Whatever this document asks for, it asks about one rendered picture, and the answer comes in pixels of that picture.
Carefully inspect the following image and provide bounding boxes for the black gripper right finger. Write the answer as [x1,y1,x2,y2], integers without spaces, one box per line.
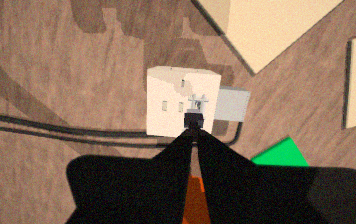
[197,129,356,224]

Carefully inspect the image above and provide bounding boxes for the green flat rectangular slab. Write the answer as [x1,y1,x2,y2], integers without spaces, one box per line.
[250,136,308,166]

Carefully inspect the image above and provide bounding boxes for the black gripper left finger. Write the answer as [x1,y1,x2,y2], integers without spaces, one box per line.
[65,129,193,224]

